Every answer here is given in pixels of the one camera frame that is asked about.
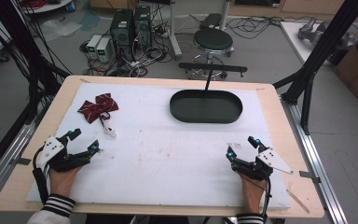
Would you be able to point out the person's striped sleeve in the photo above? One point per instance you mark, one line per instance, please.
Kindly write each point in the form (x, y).
(250, 218)
(56, 207)

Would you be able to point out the person's left striped sleeve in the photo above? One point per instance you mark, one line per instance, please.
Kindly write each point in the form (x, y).
(56, 207)

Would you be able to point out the person's right striped sleeve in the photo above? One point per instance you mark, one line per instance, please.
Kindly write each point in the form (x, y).
(250, 218)

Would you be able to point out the black oval tray stand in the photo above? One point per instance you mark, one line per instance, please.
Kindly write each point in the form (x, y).
(205, 106)

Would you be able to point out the person's left hand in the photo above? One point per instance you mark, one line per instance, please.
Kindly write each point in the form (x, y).
(62, 182)

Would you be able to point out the thin wooden stick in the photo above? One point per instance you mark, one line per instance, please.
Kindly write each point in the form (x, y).
(298, 201)

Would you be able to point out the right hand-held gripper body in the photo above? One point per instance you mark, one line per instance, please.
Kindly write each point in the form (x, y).
(268, 160)

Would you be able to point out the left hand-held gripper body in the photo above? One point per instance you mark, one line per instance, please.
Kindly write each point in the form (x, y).
(52, 148)

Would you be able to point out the white foam mat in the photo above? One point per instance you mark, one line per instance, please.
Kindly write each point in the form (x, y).
(167, 161)

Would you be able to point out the white power supply unit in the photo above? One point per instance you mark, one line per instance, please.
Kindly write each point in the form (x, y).
(103, 49)
(93, 45)

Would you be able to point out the aluminium rail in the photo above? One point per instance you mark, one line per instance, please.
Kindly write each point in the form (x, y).
(315, 161)
(3, 161)

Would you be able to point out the black round stool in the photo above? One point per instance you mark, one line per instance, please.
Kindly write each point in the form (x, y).
(213, 42)

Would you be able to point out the computer towers on floor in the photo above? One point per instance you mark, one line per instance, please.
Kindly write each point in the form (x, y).
(136, 59)

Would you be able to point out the person's right hand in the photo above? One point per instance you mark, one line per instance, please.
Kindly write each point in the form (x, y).
(252, 193)

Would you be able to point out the black computer tower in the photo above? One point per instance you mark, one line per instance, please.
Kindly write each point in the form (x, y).
(143, 26)
(121, 28)

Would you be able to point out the white table leg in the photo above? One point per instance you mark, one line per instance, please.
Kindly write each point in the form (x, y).
(174, 29)

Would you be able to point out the black metal frame strut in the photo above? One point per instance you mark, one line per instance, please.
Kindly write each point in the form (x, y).
(21, 46)
(320, 53)

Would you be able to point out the dark red striped bow tie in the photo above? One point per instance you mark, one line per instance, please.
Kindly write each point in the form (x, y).
(98, 107)

